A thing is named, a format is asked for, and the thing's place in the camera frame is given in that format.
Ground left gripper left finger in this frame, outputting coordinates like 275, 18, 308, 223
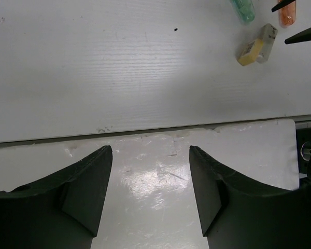
0, 145, 112, 248

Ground green transparent case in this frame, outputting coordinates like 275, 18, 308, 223
230, 0, 256, 25

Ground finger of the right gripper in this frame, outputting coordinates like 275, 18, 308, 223
285, 27, 311, 44
271, 0, 295, 12

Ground orange transparent case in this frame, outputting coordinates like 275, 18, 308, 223
278, 1, 296, 27

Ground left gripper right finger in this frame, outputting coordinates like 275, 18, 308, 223
189, 146, 311, 248

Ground yellow eraser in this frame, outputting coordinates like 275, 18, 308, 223
237, 38, 264, 66

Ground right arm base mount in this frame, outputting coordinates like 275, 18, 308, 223
296, 121, 311, 179

